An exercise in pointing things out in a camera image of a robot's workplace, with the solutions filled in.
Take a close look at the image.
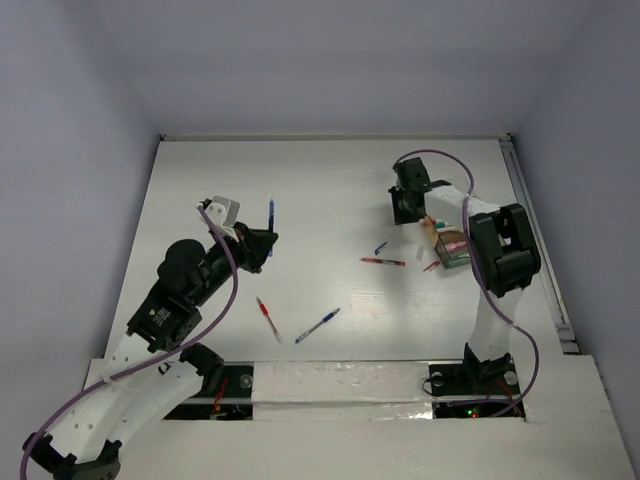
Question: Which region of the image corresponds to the blue pen cap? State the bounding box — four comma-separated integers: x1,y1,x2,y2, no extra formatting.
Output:
374,242,388,256

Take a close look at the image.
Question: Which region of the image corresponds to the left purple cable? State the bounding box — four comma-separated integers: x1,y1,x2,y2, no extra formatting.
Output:
19,204,240,479

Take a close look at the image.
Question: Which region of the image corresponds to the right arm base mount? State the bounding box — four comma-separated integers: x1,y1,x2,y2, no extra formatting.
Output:
421,344,526,419

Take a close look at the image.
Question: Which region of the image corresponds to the red gel pen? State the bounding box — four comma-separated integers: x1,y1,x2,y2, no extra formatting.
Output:
360,257,406,267

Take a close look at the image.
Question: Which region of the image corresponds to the red pen cap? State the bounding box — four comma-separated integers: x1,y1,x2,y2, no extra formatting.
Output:
423,261,441,272

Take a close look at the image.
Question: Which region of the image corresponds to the red ballpoint pen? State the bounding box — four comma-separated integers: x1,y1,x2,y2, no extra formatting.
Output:
256,296,282,343

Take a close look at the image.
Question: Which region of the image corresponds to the blue gel pen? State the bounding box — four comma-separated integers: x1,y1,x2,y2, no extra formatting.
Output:
268,198,276,257

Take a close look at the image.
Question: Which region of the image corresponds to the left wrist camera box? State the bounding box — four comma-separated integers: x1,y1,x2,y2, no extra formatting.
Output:
196,196,240,229

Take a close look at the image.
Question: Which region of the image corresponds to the purple cable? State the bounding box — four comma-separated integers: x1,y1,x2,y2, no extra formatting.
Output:
19,204,240,479
394,149,541,419

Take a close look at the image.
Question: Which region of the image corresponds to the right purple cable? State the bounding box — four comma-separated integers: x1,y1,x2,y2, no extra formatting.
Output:
394,149,541,419

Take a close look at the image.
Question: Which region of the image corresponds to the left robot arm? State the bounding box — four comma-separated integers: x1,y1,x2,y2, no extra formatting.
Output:
19,222,279,479

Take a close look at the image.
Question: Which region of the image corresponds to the blue ballpoint pen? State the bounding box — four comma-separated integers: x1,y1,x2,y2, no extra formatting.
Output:
294,308,341,344

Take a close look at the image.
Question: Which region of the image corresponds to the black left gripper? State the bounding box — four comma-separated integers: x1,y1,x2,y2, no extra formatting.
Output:
193,219,278,305

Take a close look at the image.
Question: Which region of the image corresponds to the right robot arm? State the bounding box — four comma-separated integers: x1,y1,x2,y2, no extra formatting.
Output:
389,149,541,392

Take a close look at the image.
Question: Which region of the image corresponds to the clear compartment organizer box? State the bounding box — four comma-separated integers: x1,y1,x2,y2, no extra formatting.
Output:
419,216,471,270

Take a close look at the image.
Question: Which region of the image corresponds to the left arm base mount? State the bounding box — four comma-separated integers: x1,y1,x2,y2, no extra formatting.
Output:
164,363,254,421

